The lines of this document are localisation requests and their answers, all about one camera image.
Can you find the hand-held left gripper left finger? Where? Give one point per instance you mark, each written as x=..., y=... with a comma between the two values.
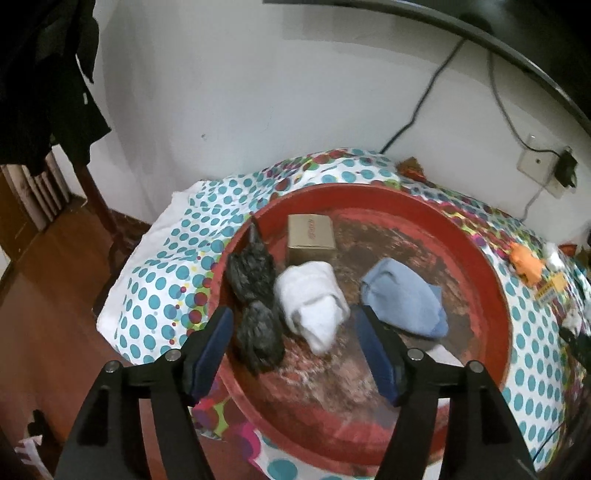
x=212, y=350

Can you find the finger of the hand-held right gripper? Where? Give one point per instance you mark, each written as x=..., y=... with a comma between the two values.
x=579, y=348

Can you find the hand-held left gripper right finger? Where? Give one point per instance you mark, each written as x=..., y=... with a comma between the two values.
x=376, y=360

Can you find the black sock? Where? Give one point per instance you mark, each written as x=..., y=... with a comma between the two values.
x=261, y=337
x=251, y=272

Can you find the red round tray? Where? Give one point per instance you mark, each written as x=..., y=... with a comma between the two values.
x=332, y=406

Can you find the blue socks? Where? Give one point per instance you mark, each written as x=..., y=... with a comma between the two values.
x=406, y=300

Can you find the yellow white snack box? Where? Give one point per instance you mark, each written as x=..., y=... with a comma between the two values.
x=551, y=287

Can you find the white socks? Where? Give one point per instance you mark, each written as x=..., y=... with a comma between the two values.
x=445, y=357
x=309, y=300

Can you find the orange toy figure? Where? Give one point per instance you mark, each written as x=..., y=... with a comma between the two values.
x=526, y=263

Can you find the brown cardboard box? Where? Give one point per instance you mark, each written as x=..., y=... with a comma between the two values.
x=311, y=240

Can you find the polka dot cloth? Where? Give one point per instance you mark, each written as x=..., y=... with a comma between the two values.
x=157, y=295

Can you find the black plug-in charger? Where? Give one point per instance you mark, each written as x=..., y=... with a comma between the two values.
x=567, y=168

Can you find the orange brown snack wrapper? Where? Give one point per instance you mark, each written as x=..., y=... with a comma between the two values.
x=411, y=168

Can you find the wooden furniture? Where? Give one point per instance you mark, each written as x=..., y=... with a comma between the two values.
x=27, y=194

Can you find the dark hanging clothes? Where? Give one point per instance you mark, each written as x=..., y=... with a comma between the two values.
x=41, y=69

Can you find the beige wall socket plate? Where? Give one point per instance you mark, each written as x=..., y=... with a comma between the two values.
x=535, y=164

